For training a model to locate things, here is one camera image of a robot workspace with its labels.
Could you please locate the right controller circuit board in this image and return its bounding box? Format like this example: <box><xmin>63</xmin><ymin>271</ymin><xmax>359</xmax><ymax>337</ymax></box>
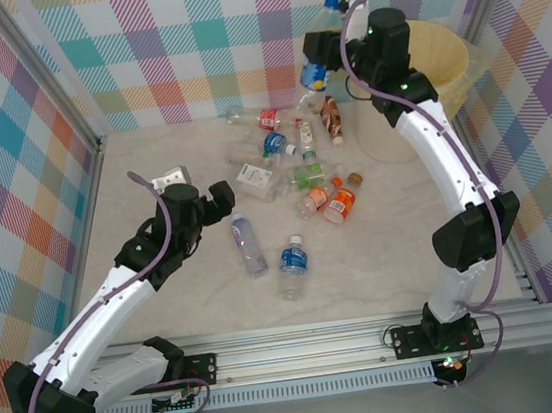
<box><xmin>433</xmin><ymin>352</ymin><xmax>473</xmax><ymax>385</ymax></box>

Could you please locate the aluminium side rail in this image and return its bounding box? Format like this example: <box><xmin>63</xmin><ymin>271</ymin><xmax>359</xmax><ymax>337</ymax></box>
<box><xmin>33</xmin><ymin>134</ymin><xmax>135</xmax><ymax>368</ymax></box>
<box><xmin>451</xmin><ymin>110</ymin><xmax>541</xmax><ymax>312</ymax></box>

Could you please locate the left aluminium frame post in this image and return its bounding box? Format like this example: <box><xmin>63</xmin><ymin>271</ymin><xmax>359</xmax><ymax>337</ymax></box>
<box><xmin>0</xmin><ymin>0</ymin><xmax>107</xmax><ymax>164</ymax></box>

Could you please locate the small blue label bottle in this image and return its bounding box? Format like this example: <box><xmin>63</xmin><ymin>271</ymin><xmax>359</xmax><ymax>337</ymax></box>
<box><xmin>246</xmin><ymin>129</ymin><xmax>300</xmax><ymax>163</ymax></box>

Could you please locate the right aluminium side rail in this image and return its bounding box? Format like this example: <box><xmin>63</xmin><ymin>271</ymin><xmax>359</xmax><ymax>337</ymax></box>
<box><xmin>451</xmin><ymin>110</ymin><xmax>541</xmax><ymax>312</ymax></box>

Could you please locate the brown swirl drink bottle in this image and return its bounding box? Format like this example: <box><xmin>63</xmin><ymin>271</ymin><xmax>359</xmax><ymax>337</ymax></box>
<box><xmin>317</xmin><ymin>93</ymin><xmax>349</xmax><ymax>150</ymax></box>

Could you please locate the orange bottle brown cap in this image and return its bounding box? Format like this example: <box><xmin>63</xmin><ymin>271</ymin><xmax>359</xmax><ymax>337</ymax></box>
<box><xmin>318</xmin><ymin>170</ymin><xmax>369</xmax><ymax>226</ymax></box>

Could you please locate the controller circuit board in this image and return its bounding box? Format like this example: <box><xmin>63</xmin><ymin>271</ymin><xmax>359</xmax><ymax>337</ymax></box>
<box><xmin>150</xmin><ymin>387</ymin><xmax>201</xmax><ymax>413</ymax></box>
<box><xmin>433</xmin><ymin>352</ymin><xmax>473</xmax><ymax>385</ymax></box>

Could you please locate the white slotted cable duct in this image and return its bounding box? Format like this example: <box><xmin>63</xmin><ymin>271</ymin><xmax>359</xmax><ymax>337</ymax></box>
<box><xmin>92</xmin><ymin>365</ymin><xmax>438</xmax><ymax>413</ymax></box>

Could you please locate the black mount plate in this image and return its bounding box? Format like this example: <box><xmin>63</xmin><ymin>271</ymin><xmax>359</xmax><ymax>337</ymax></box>
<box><xmin>388</xmin><ymin>314</ymin><xmax>486</xmax><ymax>360</ymax></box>
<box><xmin>181</xmin><ymin>352</ymin><xmax>222</xmax><ymax>389</ymax></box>

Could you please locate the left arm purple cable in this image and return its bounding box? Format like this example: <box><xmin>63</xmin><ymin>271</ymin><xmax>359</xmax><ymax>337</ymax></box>
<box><xmin>1</xmin><ymin>164</ymin><xmax>215</xmax><ymax>413</ymax></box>

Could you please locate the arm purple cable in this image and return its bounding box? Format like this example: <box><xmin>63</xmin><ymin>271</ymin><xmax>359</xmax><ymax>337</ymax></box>
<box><xmin>1</xmin><ymin>164</ymin><xmax>215</xmax><ymax>413</ymax></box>
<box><xmin>335</xmin><ymin>0</ymin><xmax>523</xmax><ymax>399</ymax></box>

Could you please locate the left aluminium side rail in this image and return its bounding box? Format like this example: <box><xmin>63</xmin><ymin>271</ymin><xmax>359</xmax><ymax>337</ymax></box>
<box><xmin>33</xmin><ymin>134</ymin><xmax>135</xmax><ymax>368</ymax></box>

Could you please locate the left controller circuit board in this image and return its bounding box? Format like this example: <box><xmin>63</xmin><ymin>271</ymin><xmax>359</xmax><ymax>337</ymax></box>
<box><xmin>150</xmin><ymin>387</ymin><xmax>201</xmax><ymax>413</ymax></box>

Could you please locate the right black mount plate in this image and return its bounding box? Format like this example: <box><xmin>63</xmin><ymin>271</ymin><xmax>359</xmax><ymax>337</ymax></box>
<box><xmin>388</xmin><ymin>314</ymin><xmax>486</xmax><ymax>360</ymax></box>

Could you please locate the blue cap plastic bottle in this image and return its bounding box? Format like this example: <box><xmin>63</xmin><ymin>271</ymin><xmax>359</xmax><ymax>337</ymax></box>
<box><xmin>286</xmin><ymin>0</ymin><xmax>356</xmax><ymax>112</ymax></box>

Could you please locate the orange cap clear bottle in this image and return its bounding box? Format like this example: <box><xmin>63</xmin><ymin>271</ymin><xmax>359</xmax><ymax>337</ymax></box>
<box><xmin>293</xmin><ymin>175</ymin><xmax>348</xmax><ymax>220</ymax></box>

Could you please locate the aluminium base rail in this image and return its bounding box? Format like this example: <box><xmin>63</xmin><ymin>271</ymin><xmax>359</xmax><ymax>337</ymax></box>
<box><xmin>84</xmin><ymin>291</ymin><xmax>552</xmax><ymax>404</ymax></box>

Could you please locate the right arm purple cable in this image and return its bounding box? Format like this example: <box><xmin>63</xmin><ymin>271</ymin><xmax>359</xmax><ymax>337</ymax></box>
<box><xmin>335</xmin><ymin>0</ymin><xmax>523</xmax><ymax>399</ymax></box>

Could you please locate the clear bottle green cap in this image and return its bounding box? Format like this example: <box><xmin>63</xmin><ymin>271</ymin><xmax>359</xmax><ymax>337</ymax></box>
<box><xmin>227</xmin><ymin>149</ymin><xmax>275</xmax><ymax>173</ymax></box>

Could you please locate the left black mount plate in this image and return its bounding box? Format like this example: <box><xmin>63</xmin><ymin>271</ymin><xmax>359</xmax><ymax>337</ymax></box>
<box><xmin>181</xmin><ymin>352</ymin><xmax>222</xmax><ymax>389</ymax></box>

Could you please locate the clear bottle purple label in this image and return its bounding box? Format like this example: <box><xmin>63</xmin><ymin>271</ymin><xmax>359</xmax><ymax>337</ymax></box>
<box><xmin>228</xmin><ymin>210</ymin><xmax>270</xmax><ymax>281</ymax></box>

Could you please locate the large blue label water bottle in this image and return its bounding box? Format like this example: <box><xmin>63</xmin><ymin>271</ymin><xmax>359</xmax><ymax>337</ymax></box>
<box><xmin>270</xmin><ymin>232</ymin><xmax>314</xmax><ymax>303</ymax></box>

